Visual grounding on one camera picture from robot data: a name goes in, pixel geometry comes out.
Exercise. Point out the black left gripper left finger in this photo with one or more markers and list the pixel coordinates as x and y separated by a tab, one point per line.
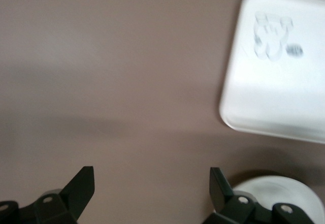
76	191

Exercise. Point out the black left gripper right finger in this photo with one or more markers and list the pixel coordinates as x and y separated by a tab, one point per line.
221	191

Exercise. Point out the round cream plate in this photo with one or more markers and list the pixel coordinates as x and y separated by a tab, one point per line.
266	187

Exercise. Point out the cream tray with bear print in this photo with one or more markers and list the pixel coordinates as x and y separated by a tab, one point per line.
269	99

